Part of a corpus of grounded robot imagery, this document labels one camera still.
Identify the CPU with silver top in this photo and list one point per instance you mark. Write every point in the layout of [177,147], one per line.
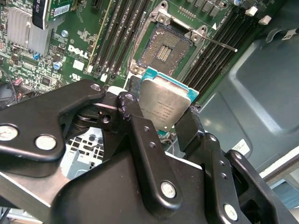
[163,105]

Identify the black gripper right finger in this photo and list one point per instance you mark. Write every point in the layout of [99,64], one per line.
[215,175]

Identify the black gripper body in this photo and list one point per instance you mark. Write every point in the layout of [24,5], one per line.
[105,193]

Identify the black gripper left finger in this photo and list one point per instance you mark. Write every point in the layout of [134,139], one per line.
[35,121]

